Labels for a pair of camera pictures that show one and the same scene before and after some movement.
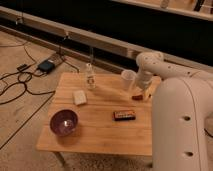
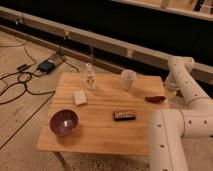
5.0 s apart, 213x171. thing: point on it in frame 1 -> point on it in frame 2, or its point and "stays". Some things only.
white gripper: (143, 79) -> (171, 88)
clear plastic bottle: (90, 77) stays
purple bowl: (63, 122) stays
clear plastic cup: (128, 78) stays
